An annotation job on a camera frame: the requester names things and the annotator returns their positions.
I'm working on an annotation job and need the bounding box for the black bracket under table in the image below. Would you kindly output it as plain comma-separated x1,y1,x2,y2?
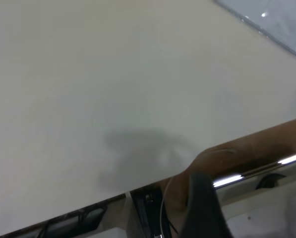
129,187,175,238

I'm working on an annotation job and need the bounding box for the thin white cable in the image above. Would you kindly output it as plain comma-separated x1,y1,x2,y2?
158,173,179,238

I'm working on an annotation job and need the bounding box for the white plastic base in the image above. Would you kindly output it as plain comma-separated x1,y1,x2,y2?
221,171,296,238

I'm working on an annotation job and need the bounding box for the clear plastic zipper bag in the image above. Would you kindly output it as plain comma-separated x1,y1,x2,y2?
213,0,296,63

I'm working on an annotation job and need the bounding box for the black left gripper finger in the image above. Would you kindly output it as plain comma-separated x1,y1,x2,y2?
178,172,235,238

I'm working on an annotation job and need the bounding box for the chrome metal bar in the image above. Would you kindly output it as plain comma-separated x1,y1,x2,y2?
210,152,296,191

